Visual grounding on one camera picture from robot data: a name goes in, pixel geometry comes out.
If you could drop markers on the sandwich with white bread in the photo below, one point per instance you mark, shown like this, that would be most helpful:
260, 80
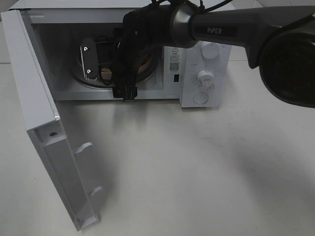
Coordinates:
105, 70

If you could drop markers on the white microwave door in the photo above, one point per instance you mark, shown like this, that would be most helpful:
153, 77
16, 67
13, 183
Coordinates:
43, 122

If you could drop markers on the white microwave oven body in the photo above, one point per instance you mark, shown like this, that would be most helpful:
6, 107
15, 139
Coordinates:
44, 39

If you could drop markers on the pink round plate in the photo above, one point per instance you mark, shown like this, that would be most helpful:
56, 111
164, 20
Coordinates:
101, 73

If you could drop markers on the glass microwave turntable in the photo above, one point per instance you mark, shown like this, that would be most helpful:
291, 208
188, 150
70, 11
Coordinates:
146, 70

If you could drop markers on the upper white power knob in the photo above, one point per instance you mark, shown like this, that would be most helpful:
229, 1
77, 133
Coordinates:
209, 50

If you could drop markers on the round white door button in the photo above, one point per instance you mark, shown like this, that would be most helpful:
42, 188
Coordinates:
200, 98

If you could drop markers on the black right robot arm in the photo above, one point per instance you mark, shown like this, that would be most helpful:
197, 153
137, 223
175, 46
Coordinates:
279, 40

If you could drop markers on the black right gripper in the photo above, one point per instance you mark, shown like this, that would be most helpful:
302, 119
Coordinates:
106, 49

